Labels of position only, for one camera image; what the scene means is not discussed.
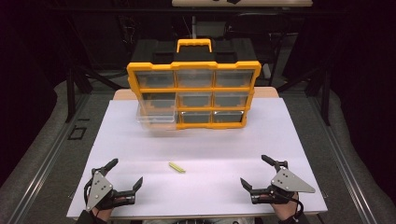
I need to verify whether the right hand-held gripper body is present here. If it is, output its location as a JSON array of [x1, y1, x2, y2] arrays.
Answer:
[[250, 161, 317, 204]]

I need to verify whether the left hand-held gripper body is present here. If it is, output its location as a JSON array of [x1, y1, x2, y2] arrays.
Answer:
[[85, 167, 136, 212]]

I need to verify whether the small yellow-green stick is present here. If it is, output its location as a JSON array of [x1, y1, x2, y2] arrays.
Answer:
[[168, 161, 187, 175]]

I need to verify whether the clear plastic drawer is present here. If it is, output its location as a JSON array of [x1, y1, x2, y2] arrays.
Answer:
[[135, 103, 177, 131]]

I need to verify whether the person's left hand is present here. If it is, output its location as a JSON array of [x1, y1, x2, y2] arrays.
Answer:
[[92, 207, 114, 221]]

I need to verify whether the person's right hand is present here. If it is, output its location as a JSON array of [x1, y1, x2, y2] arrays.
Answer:
[[272, 197, 299, 219]]

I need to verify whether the black metal stand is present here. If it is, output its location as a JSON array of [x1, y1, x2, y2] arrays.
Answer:
[[64, 63, 125, 124], [276, 66, 332, 127]]

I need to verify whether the yellow and black organizer case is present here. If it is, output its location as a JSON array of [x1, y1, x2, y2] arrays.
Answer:
[[126, 37, 262, 131]]

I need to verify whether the black chair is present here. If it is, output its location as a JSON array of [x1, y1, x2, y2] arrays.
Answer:
[[223, 12, 285, 87]]

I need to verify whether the black cable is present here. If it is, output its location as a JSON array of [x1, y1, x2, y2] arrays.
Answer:
[[82, 177, 95, 216], [288, 199, 305, 219]]

